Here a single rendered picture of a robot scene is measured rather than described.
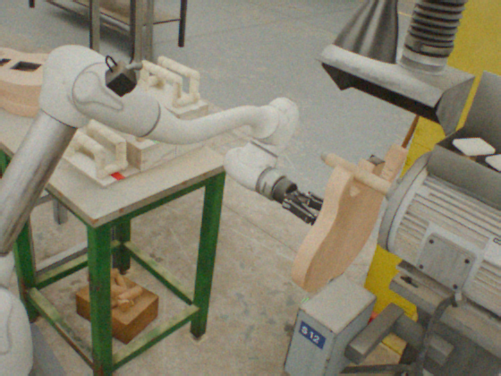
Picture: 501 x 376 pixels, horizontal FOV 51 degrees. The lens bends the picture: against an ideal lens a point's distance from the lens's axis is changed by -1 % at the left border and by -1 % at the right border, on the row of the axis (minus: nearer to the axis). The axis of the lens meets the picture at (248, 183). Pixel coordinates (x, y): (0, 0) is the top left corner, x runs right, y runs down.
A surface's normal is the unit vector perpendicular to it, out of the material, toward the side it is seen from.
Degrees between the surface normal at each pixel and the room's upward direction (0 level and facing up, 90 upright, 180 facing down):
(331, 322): 0
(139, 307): 0
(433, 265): 90
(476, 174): 90
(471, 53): 90
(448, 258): 90
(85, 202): 0
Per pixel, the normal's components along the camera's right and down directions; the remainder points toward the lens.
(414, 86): -0.31, -0.46
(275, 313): 0.13, -0.84
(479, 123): -0.67, 0.32
